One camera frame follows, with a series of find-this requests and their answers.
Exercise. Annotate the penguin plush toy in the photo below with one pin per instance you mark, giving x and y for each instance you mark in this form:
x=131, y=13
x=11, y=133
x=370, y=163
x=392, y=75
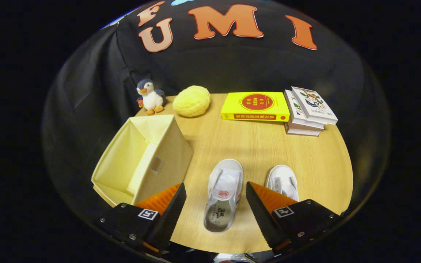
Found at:
x=152, y=98

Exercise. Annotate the white paperback book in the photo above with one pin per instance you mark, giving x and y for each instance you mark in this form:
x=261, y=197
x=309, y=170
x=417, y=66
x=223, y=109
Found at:
x=295, y=109

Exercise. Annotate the yellow book with red circle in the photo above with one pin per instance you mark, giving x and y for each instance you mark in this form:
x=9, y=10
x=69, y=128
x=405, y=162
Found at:
x=256, y=104

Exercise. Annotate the yellow round plush cushion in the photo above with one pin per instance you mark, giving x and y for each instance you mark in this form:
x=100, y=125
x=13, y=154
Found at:
x=192, y=101

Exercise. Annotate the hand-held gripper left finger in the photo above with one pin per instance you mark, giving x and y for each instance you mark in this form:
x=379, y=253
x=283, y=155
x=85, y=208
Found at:
x=168, y=219

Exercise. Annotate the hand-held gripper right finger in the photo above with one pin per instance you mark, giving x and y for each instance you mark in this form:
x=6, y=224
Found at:
x=263, y=219

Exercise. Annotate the white floral cover book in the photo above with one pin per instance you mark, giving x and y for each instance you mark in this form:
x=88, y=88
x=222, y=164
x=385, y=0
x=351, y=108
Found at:
x=314, y=104

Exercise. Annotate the white canvas shoe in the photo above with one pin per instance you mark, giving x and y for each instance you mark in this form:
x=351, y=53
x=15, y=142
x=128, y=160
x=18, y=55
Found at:
x=287, y=179
x=227, y=179

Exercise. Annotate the beige fabric storage box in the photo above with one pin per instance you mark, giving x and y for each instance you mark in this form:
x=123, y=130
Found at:
x=166, y=146

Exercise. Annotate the black backdrop cloth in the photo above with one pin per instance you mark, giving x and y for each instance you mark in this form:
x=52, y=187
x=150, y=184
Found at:
x=214, y=65

